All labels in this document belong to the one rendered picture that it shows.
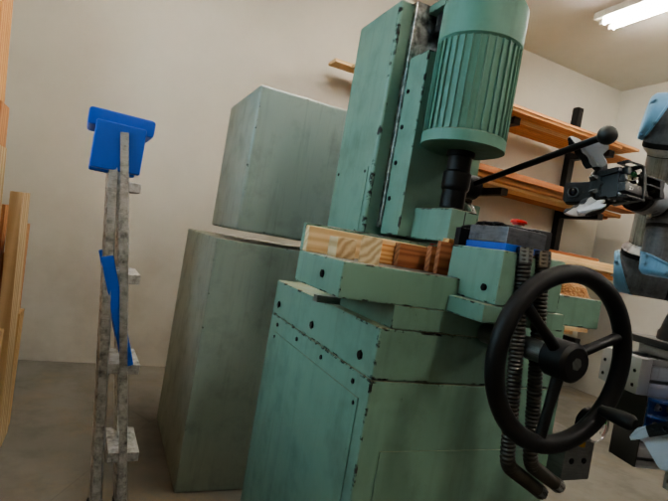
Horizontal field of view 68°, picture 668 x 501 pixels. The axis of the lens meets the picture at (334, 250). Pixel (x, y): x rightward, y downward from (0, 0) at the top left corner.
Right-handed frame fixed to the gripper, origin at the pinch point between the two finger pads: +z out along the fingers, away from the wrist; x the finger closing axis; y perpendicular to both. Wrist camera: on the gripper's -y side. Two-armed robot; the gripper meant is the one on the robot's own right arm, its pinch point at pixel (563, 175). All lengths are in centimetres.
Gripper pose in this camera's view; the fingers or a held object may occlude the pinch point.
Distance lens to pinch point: 106.7
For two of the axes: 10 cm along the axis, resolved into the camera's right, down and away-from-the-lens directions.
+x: -1.2, 9.8, -1.4
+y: 4.2, -0.8, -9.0
